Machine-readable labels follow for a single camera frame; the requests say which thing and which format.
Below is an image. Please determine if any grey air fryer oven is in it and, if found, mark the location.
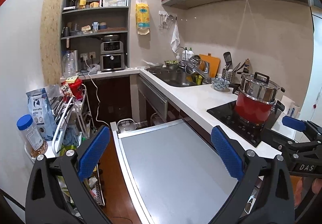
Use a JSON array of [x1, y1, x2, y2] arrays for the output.
[[100, 34, 125, 72]]

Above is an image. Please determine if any steel kitchen sink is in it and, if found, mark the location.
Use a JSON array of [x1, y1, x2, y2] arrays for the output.
[[146, 67, 197, 87]]

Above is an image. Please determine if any grey wall shelf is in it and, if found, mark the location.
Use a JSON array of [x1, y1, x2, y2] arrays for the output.
[[61, 0, 131, 69]]

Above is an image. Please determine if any black induction cooktop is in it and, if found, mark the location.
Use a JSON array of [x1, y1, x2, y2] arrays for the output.
[[207, 100, 285, 147]]

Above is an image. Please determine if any white hanging towel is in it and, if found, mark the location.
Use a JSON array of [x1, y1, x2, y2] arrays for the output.
[[170, 20, 181, 53]]

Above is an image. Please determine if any red cooking pot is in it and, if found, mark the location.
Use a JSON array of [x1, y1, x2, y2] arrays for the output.
[[234, 92, 273, 124]]

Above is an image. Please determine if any steel pot with lid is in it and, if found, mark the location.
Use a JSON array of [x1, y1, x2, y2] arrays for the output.
[[237, 72, 285, 104]]

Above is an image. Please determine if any chrome faucet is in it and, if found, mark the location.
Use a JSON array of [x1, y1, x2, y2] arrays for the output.
[[185, 55, 211, 83]]

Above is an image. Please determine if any orange cutting board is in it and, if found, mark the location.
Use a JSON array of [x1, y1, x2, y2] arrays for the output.
[[199, 53, 221, 77]]

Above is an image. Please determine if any white blue mug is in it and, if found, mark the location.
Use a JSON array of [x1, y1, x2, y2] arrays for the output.
[[287, 102, 300, 118]]

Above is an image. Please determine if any blue patterned bowl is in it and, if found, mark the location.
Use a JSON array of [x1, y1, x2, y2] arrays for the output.
[[211, 77, 230, 91]]

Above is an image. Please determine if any black spatula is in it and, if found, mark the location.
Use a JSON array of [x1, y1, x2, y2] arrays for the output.
[[223, 51, 232, 70]]

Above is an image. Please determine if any white power cable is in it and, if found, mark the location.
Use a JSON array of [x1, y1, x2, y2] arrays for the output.
[[84, 56, 110, 127]]

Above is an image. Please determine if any red container on trolley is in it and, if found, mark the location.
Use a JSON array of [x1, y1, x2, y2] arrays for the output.
[[65, 75, 84, 100]]

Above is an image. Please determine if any yellow hanging bag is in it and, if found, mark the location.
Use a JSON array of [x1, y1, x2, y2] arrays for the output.
[[135, 0, 150, 35]]

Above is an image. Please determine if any steel utensil holder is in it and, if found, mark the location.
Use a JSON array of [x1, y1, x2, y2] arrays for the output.
[[222, 68, 236, 83]]

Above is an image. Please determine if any white wire trolley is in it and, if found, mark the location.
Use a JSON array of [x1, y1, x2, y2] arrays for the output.
[[25, 83, 106, 207]]

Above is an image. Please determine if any right hand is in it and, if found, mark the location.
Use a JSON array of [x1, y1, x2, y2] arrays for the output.
[[294, 177, 321, 208]]

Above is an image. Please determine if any blue lid plastic jar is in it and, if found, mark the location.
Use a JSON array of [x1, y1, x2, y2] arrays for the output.
[[16, 114, 48, 158]]

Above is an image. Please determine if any large clear water bottle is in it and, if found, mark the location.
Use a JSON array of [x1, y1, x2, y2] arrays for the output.
[[62, 51, 76, 78]]

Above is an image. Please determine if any blue white coffee bag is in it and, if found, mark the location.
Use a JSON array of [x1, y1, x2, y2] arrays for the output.
[[26, 88, 57, 141]]

